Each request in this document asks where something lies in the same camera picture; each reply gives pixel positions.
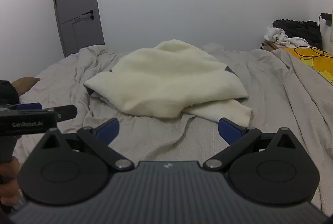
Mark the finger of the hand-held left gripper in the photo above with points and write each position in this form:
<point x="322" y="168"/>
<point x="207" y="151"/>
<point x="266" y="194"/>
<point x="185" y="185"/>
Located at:
<point x="30" y="106"/>
<point x="65" y="111"/>

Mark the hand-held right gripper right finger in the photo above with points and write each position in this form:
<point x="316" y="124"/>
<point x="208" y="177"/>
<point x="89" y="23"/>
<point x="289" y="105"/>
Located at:
<point x="229" y="131"/>

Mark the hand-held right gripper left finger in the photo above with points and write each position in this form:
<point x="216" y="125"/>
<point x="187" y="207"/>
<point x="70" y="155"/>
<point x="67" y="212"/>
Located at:
<point x="108" y="130"/>

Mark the cream sweater with blue stripes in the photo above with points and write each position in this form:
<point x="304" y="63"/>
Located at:
<point x="169" y="75"/>

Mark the person's left hand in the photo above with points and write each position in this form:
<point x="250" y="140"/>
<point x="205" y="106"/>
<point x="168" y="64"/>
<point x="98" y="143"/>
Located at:
<point x="9" y="179"/>

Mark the brown pillow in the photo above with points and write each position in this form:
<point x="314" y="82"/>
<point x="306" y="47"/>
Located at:
<point x="24" y="84"/>

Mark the dark cloth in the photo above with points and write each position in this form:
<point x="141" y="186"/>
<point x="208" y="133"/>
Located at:
<point x="7" y="92"/>

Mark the grey bed sheet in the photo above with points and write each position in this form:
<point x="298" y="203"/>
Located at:
<point x="273" y="88"/>

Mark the white crumpled cloth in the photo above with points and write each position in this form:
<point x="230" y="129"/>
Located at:
<point x="277" y="36"/>

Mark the yellow printed cloth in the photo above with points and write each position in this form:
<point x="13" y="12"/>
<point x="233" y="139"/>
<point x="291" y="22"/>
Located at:
<point x="317" y="62"/>

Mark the black bag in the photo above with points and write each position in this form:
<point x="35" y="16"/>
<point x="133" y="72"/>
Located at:
<point x="301" y="28"/>

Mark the black charger plug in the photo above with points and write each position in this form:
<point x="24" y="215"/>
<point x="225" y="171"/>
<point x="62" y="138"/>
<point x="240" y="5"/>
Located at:
<point x="326" y="16"/>

